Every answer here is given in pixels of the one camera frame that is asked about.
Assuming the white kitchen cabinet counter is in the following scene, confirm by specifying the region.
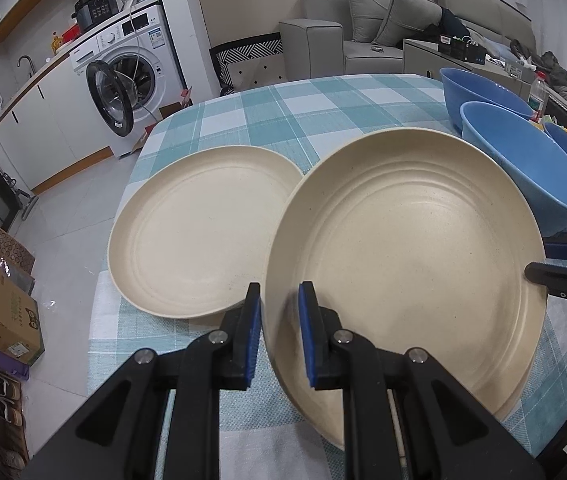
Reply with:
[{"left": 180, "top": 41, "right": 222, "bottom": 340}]
[{"left": 0, "top": 54, "right": 113, "bottom": 194}]

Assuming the cardboard box on floor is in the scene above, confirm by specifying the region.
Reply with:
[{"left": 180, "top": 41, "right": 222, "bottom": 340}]
[{"left": 0, "top": 269, "right": 45, "bottom": 366}]

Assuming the grey side cabinet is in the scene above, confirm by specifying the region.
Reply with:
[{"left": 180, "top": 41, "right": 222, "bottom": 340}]
[{"left": 403, "top": 39, "right": 536, "bottom": 93}]

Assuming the teal checked tablecloth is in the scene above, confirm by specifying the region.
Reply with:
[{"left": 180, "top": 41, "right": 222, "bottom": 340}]
[{"left": 88, "top": 75, "right": 567, "bottom": 479}]

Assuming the white washing machine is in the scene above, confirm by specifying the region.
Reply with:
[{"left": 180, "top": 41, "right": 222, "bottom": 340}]
[{"left": 70, "top": 0, "right": 186, "bottom": 158}]

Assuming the plastic water bottle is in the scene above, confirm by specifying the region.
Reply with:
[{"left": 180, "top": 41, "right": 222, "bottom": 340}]
[{"left": 527, "top": 70, "right": 548, "bottom": 122}]

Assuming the black patterned chair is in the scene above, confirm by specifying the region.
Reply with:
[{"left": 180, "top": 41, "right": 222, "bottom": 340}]
[{"left": 210, "top": 32, "right": 287, "bottom": 96}]

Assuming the black box on cabinet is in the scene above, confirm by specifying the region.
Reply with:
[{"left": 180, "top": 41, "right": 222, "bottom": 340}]
[{"left": 437, "top": 35, "right": 487, "bottom": 65}]

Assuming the black rice cooker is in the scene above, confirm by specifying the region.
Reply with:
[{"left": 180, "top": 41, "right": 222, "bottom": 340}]
[{"left": 71, "top": 0, "right": 119, "bottom": 34}]

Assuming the grey cushion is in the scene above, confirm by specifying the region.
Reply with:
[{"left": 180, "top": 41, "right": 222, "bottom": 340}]
[
  {"left": 349, "top": 0, "right": 392, "bottom": 42},
  {"left": 373, "top": 0, "right": 442, "bottom": 47}
]

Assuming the red cardboard box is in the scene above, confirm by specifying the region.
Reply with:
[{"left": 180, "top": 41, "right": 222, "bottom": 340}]
[{"left": 177, "top": 88, "right": 192, "bottom": 110}]

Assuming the beige plate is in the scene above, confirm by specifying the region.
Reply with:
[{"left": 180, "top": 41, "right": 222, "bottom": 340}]
[
  {"left": 108, "top": 145, "right": 303, "bottom": 318},
  {"left": 263, "top": 128, "right": 547, "bottom": 445}
]

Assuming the grey cushion right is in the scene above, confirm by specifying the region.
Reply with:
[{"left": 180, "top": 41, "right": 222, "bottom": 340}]
[{"left": 373, "top": 0, "right": 442, "bottom": 47}]

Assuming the grey blanket on bed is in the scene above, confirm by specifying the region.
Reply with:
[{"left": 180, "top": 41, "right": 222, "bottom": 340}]
[{"left": 510, "top": 39, "right": 567, "bottom": 100}]

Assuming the grey sofa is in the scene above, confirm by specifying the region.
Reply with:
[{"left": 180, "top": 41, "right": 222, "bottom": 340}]
[{"left": 279, "top": 0, "right": 537, "bottom": 80}]

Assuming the grey cushion left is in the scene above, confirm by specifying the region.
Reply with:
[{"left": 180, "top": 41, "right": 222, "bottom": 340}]
[{"left": 349, "top": 0, "right": 392, "bottom": 42}]

